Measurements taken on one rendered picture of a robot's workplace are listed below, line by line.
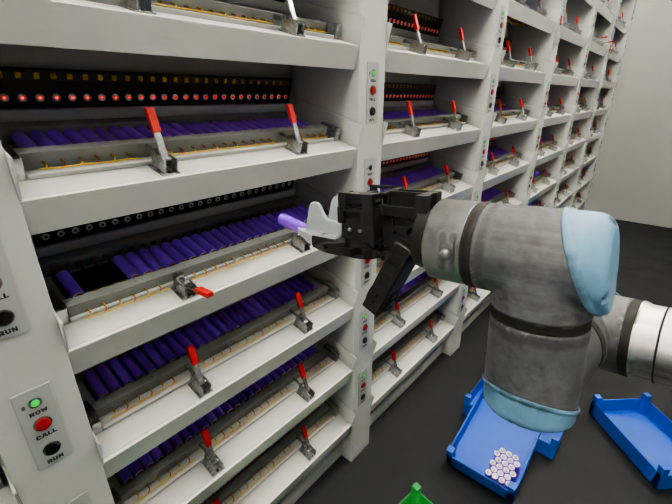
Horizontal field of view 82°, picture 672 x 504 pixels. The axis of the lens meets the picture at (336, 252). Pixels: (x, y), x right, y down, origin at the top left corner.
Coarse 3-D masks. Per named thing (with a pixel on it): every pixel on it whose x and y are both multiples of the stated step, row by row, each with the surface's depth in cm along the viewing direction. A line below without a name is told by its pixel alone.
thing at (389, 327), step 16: (416, 288) 143; (432, 288) 146; (448, 288) 152; (400, 304) 136; (416, 304) 139; (432, 304) 141; (384, 320) 128; (400, 320) 127; (416, 320) 133; (384, 336) 122; (400, 336) 128
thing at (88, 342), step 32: (288, 192) 97; (160, 224) 74; (288, 256) 79; (320, 256) 86; (224, 288) 67; (256, 288) 74; (64, 320) 53; (96, 320) 55; (128, 320) 57; (160, 320) 59; (192, 320) 65; (96, 352) 53
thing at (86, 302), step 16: (256, 240) 77; (272, 240) 79; (208, 256) 69; (224, 256) 71; (240, 256) 74; (256, 256) 75; (160, 272) 63; (192, 272) 67; (112, 288) 58; (128, 288) 59; (144, 288) 61; (64, 304) 54; (80, 304) 54; (96, 304) 56
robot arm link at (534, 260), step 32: (480, 224) 37; (512, 224) 35; (544, 224) 34; (576, 224) 32; (608, 224) 32; (480, 256) 36; (512, 256) 35; (544, 256) 33; (576, 256) 31; (608, 256) 31; (480, 288) 40; (512, 288) 35; (544, 288) 33; (576, 288) 32; (608, 288) 31; (544, 320) 34; (576, 320) 34
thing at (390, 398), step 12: (432, 360) 166; (420, 372) 158; (408, 384) 152; (396, 396) 146; (384, 408) 140; (372, 420) 135; (336, 456) 121; (324, 468) 117; (300, 480) 110; (312, 480) 114; (288, 492) 107; (300, 492) 110
